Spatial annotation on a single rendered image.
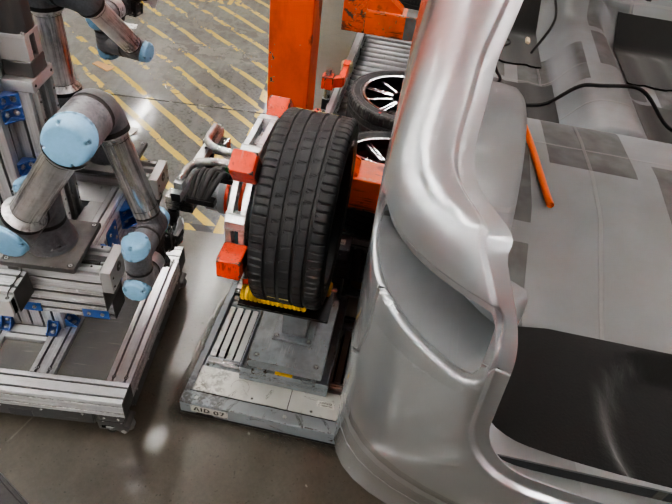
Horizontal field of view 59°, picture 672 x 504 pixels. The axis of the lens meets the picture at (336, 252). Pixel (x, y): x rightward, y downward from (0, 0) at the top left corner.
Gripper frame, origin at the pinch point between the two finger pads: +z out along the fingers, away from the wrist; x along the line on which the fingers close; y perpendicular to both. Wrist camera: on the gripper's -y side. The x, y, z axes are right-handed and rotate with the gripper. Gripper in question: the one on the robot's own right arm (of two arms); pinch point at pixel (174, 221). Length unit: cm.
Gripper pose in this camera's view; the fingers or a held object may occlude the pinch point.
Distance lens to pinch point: 202.2
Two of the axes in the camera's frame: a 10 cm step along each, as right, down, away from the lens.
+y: 1.0, -7.3, -6.7
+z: 1.2, -6.6, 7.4
